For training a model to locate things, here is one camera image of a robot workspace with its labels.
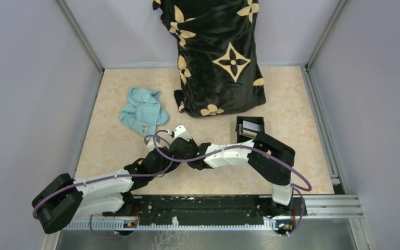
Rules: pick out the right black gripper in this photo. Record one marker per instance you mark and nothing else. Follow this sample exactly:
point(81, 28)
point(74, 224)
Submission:
point(192, 141)

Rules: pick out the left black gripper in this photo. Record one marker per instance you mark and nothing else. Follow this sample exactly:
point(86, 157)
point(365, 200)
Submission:
point(174, 164)

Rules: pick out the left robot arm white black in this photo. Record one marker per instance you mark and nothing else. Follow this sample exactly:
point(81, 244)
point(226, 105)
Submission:
point(66, 199)

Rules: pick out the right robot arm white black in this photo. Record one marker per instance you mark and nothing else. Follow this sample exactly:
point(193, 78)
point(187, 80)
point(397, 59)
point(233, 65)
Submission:
point(268, 156)

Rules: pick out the black card tray box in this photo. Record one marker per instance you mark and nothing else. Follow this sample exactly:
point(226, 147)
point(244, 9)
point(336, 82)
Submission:
point(239, 119)

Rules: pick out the stack of cards in tray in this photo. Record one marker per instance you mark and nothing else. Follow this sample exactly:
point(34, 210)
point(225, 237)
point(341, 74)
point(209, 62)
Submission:
point(250, 129)

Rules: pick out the light blue cloth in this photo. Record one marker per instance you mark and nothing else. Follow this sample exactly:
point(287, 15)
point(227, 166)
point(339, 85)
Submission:
point(143, 112)

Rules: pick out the black beige flower-patterned blanket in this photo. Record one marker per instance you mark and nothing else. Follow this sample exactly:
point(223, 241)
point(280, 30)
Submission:
point(217, 61)

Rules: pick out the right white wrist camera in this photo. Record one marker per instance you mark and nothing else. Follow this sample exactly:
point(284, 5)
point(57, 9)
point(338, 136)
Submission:
point(180, 131)

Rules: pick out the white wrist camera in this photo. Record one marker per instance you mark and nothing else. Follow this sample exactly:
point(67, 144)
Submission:
point(180, 131)
point(151, 143)

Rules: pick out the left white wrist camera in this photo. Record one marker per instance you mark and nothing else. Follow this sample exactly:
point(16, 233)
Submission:
point(151, 143)

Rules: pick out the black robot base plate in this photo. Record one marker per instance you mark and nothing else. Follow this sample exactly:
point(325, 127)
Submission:
point(209, 210)

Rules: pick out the white slotted cable duct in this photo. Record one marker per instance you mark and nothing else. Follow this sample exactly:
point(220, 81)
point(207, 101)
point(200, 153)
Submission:
point(127, 224)

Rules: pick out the aluminium frame rail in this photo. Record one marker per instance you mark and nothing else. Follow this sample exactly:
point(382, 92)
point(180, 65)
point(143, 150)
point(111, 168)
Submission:
point(331, 206)

